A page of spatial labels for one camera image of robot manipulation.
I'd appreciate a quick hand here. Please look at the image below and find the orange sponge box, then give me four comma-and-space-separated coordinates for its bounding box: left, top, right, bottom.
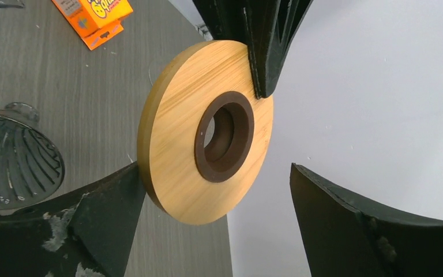
52, 0, 133, 51

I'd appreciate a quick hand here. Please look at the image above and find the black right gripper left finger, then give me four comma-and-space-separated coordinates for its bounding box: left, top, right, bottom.
0, 163, 146, 276

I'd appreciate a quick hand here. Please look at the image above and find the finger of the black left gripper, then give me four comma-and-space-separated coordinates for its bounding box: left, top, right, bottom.
243, 0, 312, 99
193, 0, 249, 45

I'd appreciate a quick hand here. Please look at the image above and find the tipped dark glass dripper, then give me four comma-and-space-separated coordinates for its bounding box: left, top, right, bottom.
0, 102, 65, 210

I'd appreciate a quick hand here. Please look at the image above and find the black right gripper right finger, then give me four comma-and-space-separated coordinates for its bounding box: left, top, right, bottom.
290, 163, 443, 276

